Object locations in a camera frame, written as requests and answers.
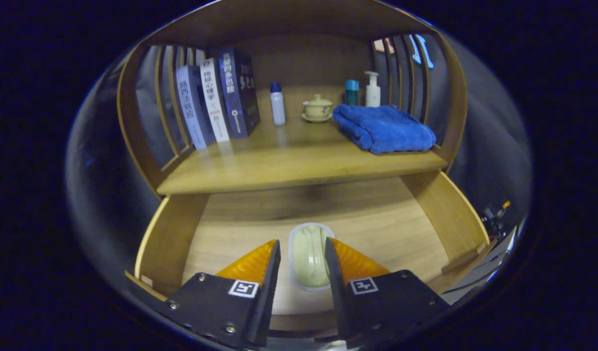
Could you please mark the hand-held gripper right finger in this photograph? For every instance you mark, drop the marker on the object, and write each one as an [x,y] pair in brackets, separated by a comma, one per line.
[337,297]

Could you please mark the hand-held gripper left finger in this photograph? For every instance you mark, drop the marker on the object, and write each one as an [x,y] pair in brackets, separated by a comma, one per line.
[269,297]

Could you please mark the pale green scrub brush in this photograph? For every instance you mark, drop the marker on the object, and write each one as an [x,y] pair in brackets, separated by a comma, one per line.
[308,258]

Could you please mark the wooden drawer with black knob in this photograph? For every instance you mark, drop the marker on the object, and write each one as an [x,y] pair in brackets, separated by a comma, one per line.
[376,229]

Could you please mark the wooden countertop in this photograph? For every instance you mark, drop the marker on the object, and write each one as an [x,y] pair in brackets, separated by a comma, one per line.
[289,165]

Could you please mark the wooden cabinet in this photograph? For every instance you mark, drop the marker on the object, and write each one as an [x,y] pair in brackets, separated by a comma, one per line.
[279,19]

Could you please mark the folded blue towel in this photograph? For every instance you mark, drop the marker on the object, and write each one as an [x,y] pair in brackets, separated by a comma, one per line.
[384,129]

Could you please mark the black device with orange part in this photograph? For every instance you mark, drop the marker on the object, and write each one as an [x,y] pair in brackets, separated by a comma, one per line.
[493,214]

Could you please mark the cream lidded teacup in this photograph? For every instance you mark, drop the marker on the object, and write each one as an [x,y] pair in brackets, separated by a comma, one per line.
[317,109]

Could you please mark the white bottle with blue cap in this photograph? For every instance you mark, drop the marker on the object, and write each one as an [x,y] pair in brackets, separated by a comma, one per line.
[278,107]

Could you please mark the teal bottle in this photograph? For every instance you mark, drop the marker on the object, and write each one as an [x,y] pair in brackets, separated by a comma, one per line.
[352,93]

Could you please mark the white book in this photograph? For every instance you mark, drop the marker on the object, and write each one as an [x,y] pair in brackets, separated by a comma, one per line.
[215,100]

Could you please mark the white pump bottle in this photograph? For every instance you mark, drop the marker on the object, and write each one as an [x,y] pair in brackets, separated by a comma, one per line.
[373,95]

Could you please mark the pale blue book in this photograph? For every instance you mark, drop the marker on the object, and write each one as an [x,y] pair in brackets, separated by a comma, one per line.
[190,107]

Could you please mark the dark blue book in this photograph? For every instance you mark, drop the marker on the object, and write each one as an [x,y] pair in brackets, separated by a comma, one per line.
[238,92]

